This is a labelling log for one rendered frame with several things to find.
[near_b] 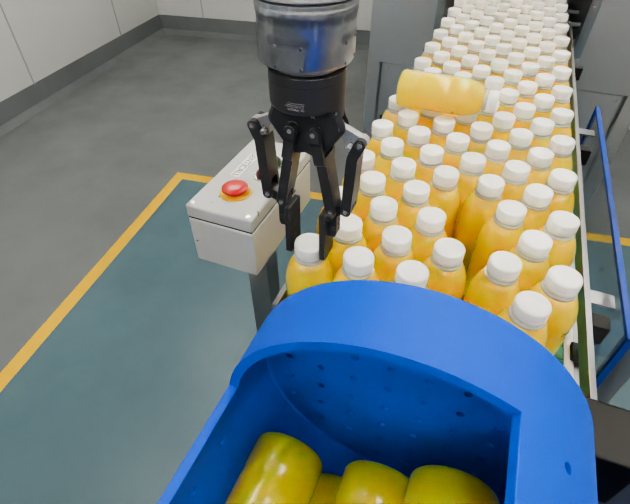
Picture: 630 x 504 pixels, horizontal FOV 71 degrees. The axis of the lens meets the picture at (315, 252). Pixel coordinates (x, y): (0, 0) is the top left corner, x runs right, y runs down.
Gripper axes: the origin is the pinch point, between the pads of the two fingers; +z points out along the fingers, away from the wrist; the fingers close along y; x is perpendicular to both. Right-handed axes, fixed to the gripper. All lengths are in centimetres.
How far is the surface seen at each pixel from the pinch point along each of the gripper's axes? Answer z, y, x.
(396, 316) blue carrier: -13.2, 14.8, -20.7
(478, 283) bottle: 5.8, 21.4, 4.4
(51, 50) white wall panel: 80, -302, 212
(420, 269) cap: 2.2, 14.2, 0.4
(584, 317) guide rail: 12.7, 36.5, 10.6
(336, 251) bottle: 5.7, 2.6, 3.2
